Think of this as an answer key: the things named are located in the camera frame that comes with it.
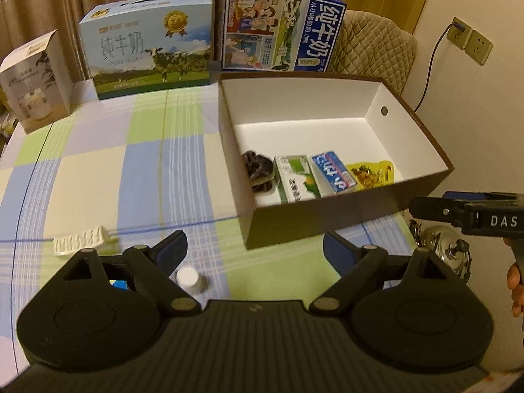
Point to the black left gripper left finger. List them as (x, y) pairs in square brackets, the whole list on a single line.
[(151, 267)]

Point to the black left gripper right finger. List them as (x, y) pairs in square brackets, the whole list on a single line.
[(357, 267)]

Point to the yellow snack packet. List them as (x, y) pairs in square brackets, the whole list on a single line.
[(370, 175)]

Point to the blue white medicine box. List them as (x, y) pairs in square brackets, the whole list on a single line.
[(331, 174)]

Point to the green white medicine box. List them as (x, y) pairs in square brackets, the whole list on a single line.
[(296, 181)]

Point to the brown cardboard storage box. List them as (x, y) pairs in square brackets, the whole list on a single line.
[(358, 118)]

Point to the dark fuzzy scrunchie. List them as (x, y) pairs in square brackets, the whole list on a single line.
[(261, 172)]

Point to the small white bottle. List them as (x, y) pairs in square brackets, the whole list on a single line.
[(190, 280)]

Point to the right hand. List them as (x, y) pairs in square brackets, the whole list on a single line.
[(515, 285)]

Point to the blue cream tube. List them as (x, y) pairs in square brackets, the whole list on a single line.
[(119, 284)]

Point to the steel kettle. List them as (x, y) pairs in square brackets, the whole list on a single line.
[(447, 245)]

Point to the white plastic hair clip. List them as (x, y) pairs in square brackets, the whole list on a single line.
[(94, 238)]

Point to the checkered bed sheet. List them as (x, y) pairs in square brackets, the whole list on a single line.
[(142, 167)]

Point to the quilted beige chair cushion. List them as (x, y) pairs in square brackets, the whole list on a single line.
[(374, 46)]

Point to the white appliance box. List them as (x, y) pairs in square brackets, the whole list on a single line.
[(37, 83)]

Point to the cow pasture milk carton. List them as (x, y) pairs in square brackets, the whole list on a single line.
[(136, 46)]

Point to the blue cartoon milk carton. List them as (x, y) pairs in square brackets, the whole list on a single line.
[(281, 35)]

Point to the wall power socket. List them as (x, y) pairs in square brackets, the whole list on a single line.
[(469, 40)]

